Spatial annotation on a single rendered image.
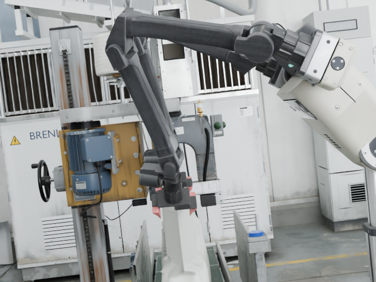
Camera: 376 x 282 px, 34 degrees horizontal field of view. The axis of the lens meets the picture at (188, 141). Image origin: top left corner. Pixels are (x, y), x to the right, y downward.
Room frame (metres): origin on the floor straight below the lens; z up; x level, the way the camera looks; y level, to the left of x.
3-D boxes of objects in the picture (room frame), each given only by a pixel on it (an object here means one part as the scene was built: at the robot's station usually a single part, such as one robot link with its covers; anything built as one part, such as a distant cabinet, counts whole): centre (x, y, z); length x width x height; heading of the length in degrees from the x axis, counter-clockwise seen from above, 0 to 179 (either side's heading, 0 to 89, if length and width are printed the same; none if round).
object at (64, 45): (2.52, 0.46, 1.68); 0.05 x 0.03 x 0.06; 91
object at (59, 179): (2.57, 0.55, 1.14); 0.11 x 0.06 x 0.11; 1
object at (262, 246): (2.40, -0.23, 0.81); 0.08 x 0.08 x 0.06; 1
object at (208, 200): (2.52, -0.07, 0.98); 0.09 x 0.05 x 0.05; 91
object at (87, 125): (2.35, 0.39, 1.35); 0.12 x 0.12 x 0.04
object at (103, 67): (2.37, 0.24, 1.61); 0.17 x 0.17 x 0.17
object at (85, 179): (2.35, 0.39, 1.21); 0.15 x 0.15 x 0.25
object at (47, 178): (2.57, 0.62, 1.13); 0.18 x 0.11 x 0.18; 1
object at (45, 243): (5.75, 0.48, 1.05); 2.28 x 1.16 x 2.09; 91
